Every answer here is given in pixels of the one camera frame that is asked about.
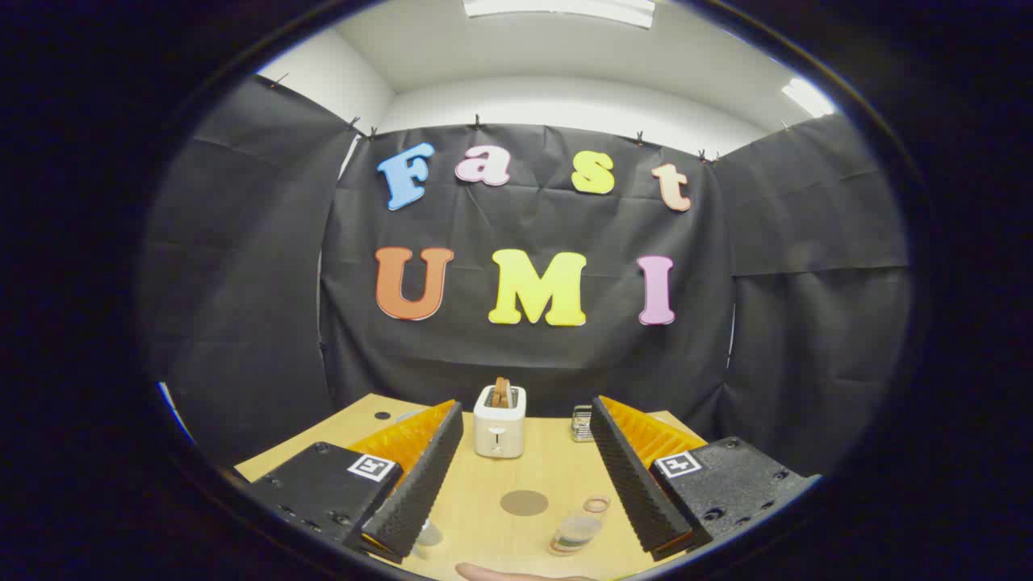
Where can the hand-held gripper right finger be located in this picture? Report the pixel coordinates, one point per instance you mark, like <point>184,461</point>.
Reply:
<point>633,484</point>

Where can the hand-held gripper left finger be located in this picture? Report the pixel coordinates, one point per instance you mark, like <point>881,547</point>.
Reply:
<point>420,484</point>

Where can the white cup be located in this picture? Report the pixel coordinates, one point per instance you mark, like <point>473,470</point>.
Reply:
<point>428,535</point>

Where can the clear plastic juice bottle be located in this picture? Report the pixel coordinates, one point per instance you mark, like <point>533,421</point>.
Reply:
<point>577,532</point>

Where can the brown round coaster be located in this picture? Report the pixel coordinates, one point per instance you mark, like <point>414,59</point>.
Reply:
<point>524,503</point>

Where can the wooden table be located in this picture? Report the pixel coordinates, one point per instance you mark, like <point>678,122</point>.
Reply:
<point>476,500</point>

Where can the white toaster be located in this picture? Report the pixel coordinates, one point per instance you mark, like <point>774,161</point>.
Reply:
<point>499,432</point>

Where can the brown bread slice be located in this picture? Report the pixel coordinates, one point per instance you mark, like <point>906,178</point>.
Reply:
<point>502,391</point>

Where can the black backdrop cloth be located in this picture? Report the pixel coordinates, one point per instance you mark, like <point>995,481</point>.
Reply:
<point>484,355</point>

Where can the ceiling light panel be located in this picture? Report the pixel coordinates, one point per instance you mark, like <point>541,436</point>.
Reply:
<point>807,97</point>
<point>565,10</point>

